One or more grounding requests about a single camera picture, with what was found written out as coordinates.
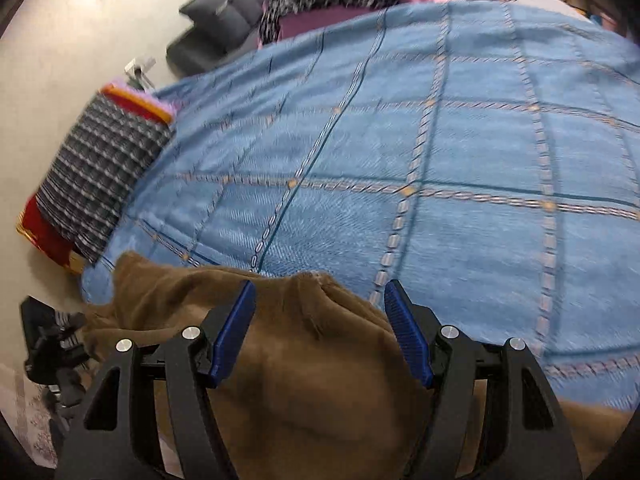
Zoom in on pink blanket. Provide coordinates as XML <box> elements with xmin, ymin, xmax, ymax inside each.
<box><xmin>257</xmin><ymin>0</ymin><xmax>451</xmax><ymax>43</ymax></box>

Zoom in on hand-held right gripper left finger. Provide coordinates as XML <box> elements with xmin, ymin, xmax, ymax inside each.
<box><xmin>54</xmin><ymin>280</ymin><xmax>257</xmax><ymax>480</ymax></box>

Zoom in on small white object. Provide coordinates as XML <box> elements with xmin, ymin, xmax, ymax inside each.
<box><xmin>124</xmin><ymin>57</ymin><xmax>157</xmax><ymax>86</ymax></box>

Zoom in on blue checked blanket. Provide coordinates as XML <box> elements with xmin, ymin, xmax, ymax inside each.
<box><xmin>80</xmin><ymin>0</ymin><xmax>640</xmax><ymax>411</ymax></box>

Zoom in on pink cloth with orange band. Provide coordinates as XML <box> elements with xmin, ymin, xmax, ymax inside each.
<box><xmin>100</xmin><ymin>78</ymin><xmax>178</xmax><ymax>126</ymax></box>

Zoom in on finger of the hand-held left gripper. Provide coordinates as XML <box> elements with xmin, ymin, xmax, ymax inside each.
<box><xmin>54</xmin><ymin>310</ymin><xmax>89</xmax><ymax>356</ymax></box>

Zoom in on patterned floor rug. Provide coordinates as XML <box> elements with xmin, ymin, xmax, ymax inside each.
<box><xmin>0</xmin><ymin>355</ymin><xmax>66</xmax><ymax>466</ymax></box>

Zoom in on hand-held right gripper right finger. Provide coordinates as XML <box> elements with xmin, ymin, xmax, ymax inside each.
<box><xmin>384</xmin><ymin>279</ymin><xmax>583</xmax><ymax>480</ymax></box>

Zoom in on brown fleece pants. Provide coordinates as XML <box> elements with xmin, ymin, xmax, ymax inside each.
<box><xmin>82</xmin><ymin>251</ymin><xmax>631</xmax><ymax>480</ymax></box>

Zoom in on grey padded headboard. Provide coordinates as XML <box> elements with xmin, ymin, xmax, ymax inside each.
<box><xmin>166</xmin><ymin>0</ymin><xmax>281</xmax><ymax>78</ymax></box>

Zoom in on red cloth with gold trim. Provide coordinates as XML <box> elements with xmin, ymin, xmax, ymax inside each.
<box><xmin>16</xmin><ymin>195</ymin><xmax>86</xmax><ymax>276</ymax></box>

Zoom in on dark plaid folded cloth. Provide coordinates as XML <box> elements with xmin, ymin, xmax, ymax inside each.
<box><xmin>36</xmin><ymin>92</ymin><xmax>176</xmax><ymax>266</ymax></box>

